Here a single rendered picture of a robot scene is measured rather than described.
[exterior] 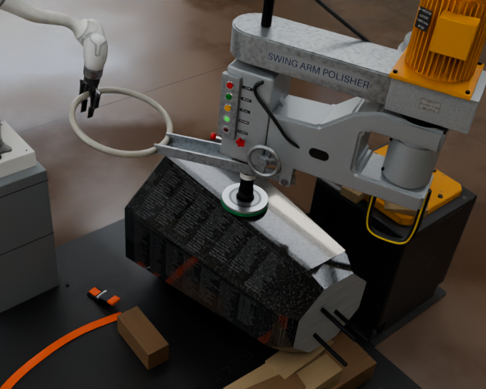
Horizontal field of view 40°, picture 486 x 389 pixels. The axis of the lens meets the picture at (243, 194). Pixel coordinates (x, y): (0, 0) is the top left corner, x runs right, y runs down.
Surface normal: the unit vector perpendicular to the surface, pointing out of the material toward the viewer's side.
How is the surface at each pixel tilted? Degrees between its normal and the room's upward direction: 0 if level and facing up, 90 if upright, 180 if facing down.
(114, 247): 0
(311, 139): 90
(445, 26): 90
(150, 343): 0
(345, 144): 90
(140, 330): 0
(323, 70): 90
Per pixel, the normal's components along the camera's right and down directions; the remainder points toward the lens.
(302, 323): 0.62, 0.53
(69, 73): 0.09, -0.78
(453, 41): -0.43, 0.53
